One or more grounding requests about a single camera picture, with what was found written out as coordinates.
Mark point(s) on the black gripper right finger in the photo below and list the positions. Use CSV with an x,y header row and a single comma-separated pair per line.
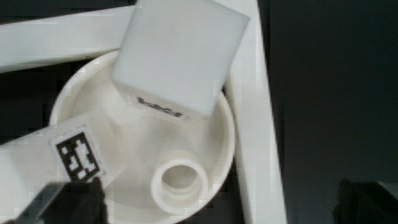
x,y
367,203

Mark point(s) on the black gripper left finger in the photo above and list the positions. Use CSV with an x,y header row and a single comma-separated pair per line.
x,y
68,204

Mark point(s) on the white U-shaped barrier frame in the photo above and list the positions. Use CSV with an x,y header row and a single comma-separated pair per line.
x,y
77,36

